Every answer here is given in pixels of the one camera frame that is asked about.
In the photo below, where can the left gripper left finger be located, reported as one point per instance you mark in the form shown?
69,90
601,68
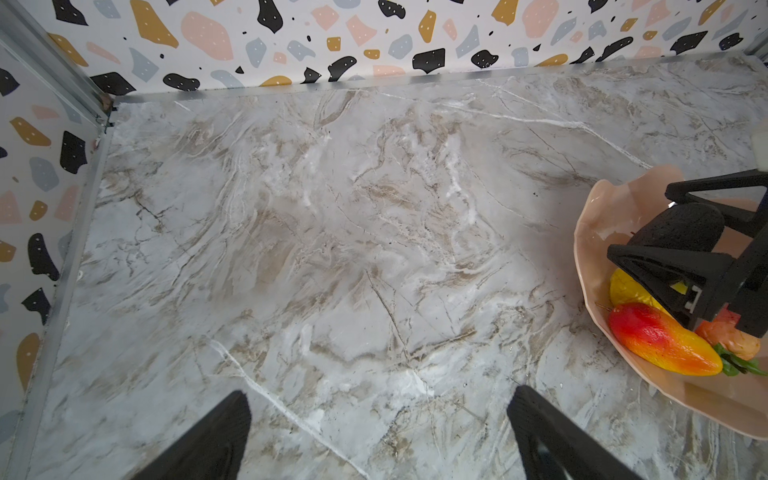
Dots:
212,449

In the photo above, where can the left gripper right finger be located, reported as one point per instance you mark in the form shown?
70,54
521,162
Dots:
551,446

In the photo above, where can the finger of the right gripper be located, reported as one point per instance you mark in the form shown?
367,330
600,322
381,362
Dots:
740,219
692,286

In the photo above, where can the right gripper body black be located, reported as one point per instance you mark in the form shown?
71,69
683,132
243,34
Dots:
742,283

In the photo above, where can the dark fake avocado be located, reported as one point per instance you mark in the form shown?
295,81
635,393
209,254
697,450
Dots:
690,227

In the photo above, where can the yellow fake lemon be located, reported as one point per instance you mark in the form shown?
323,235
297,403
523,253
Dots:
626,291

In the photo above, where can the red yellow fake mango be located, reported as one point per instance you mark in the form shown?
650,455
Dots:
659,339

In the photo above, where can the pink scalloped fruit bowl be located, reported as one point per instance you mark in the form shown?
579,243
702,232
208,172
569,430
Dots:
611,213

